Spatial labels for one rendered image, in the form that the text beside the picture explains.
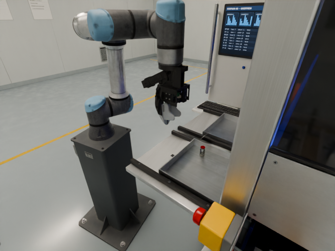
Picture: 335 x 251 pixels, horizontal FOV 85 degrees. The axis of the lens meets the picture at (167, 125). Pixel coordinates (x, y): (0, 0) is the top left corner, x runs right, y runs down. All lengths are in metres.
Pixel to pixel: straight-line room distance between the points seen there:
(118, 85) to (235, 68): 0.82
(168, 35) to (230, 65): 0.98
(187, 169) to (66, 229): 1.26
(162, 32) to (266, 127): 0.34
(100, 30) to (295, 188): 0.55
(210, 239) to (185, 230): 1.16
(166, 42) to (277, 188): 0.42
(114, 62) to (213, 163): 0.67
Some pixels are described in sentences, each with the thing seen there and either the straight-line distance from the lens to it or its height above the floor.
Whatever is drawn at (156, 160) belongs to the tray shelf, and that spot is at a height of 0.88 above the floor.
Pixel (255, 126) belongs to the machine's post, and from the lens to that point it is 0.36.
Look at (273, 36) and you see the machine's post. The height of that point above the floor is 1.39.
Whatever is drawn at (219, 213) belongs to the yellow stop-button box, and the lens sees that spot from 0.48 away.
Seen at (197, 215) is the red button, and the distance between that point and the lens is 0.49.
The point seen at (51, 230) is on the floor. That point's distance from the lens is 1.85.
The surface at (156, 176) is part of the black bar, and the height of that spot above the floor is 0.90.
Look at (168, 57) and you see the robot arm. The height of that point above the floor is 1.32.
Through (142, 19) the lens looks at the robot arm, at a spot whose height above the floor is 1.41.
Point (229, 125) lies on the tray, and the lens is 1.10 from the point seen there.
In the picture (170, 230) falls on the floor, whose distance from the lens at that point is 1.62.
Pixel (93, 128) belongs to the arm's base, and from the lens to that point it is 1.13.
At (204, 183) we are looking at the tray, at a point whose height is 0.88.
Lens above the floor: 1.42
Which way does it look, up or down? 31 degrees down
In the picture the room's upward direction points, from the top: straight up
